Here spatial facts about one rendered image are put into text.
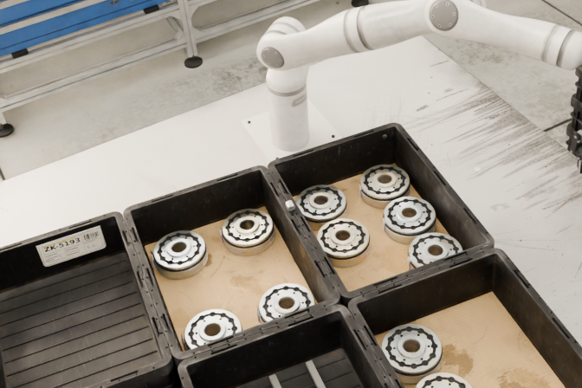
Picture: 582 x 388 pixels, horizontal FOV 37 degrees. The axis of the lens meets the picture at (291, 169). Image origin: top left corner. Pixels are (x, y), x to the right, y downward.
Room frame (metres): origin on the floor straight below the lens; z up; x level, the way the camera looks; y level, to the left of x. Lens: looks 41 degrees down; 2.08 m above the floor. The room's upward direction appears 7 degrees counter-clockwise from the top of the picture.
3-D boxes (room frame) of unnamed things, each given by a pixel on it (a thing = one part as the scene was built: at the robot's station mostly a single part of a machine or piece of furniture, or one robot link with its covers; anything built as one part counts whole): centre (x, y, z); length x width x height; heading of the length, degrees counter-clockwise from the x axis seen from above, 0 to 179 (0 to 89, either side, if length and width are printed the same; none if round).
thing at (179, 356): (1.11, 0.14, 0.92); 0.40 x 0.30 x 0.02; 17
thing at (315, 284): (1.11, 0.14, 0.87); 0.40 x 0.30 x 0.11; 17
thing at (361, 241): (1.17, -0.08, 0.86); 0.10 x 0.10 x 0.01
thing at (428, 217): (1.21, -0.22, 0.86); 0.10 x 0.10 x 0.01
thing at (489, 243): (1.19, -0.15, 0.92); 0.40 x 0.30 x 0.02; 17
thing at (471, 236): (1.19, -0.15, 0.87); 0.40 x 0.30 x 0.11; 17
